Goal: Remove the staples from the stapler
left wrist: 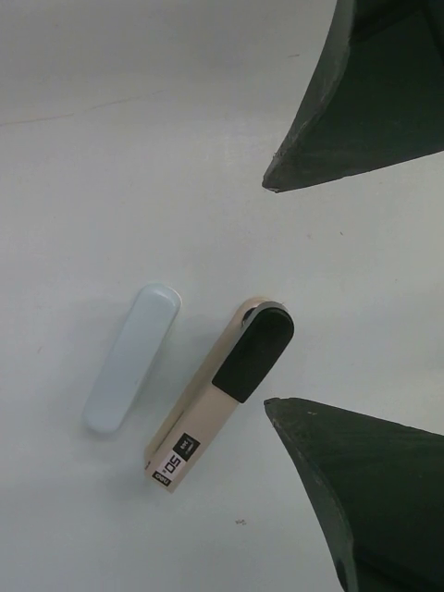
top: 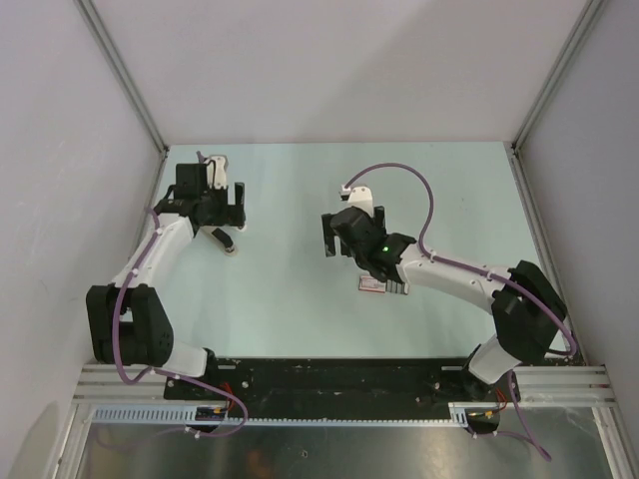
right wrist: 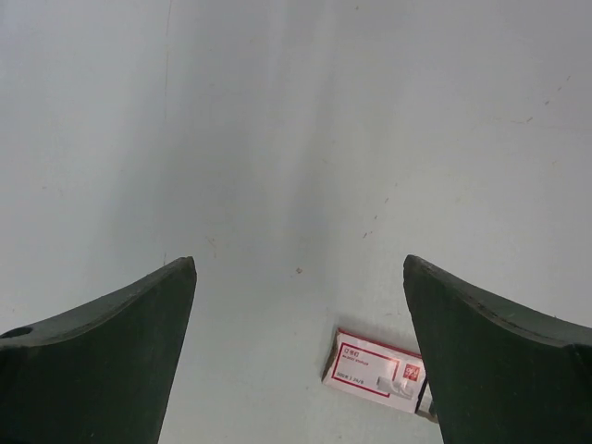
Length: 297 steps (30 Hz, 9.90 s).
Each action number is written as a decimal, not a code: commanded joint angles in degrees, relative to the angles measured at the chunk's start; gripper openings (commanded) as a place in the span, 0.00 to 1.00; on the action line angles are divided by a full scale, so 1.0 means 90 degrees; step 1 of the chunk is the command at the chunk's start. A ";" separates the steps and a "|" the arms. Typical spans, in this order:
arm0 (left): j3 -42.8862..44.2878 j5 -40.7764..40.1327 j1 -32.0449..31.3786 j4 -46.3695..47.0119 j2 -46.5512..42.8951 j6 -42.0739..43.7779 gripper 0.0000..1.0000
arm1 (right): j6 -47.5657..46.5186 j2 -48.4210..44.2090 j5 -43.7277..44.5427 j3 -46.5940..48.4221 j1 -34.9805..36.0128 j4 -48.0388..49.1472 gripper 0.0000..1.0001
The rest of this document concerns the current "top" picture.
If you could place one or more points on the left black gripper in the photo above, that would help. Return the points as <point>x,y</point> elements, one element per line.
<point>230,215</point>

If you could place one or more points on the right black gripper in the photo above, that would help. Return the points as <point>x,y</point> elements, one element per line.
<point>328,236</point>

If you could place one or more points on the beige black stapler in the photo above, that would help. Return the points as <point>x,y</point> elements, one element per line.
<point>225,241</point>

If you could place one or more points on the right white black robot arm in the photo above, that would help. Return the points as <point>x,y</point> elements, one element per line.
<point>527,311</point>

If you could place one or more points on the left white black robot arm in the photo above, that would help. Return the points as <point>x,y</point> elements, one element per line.
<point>128,323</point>

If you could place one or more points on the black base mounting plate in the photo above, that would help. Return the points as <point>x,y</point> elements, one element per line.
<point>444,379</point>

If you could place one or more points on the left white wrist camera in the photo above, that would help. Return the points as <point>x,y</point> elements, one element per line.
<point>216,170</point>

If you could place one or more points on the aluminium frame rail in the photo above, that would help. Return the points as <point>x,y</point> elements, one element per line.
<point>539,386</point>

